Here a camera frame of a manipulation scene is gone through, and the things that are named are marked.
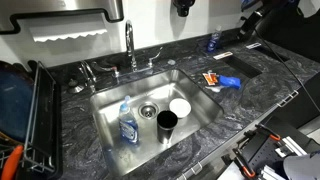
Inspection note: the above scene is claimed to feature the blue bottle at backsplash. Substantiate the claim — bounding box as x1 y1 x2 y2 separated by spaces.
207 25 222 52

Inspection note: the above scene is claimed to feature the black soap dispenser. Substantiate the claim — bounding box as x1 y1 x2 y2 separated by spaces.
173 0 195 17

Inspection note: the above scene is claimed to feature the chrome gooseneck faucet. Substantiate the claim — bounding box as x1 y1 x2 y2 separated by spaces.
91 19 164 78

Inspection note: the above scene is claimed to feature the stainless steel sink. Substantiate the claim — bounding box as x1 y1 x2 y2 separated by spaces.
90 69 223 177

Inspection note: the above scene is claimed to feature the steel paper towel dispenser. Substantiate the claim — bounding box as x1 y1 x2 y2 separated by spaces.
0 0 124 42

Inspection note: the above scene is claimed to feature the orange snack packet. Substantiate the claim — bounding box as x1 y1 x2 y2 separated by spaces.
203 72 218 86

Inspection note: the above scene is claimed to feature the orange handled tool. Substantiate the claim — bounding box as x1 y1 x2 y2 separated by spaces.
1 145 24 180

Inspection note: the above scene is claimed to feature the blue dish soap bottle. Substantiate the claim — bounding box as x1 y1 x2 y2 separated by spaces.
119 96 139 144

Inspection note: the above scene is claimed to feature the black cup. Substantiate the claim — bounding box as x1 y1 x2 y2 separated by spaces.
157 110 178 144

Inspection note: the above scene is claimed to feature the blue sponge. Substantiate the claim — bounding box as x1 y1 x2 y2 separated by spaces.
219 75 241 89

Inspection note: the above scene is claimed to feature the black cable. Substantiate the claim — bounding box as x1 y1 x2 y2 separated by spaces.
252 26 320 114

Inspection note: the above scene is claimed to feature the white label strip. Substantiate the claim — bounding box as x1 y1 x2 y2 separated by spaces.
213 51 233 60

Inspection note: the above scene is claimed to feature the black dish drying rack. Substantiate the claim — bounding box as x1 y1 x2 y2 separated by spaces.
0 59 64 180

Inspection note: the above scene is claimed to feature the orange black clamp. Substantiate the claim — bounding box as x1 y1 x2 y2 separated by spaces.
233 148 256 179

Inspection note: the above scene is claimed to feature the chrome side sprayer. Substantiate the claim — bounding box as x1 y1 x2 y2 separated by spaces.
80 61 96 93

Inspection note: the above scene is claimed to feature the black equipment cart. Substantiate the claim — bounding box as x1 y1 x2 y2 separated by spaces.
219 114 320 180

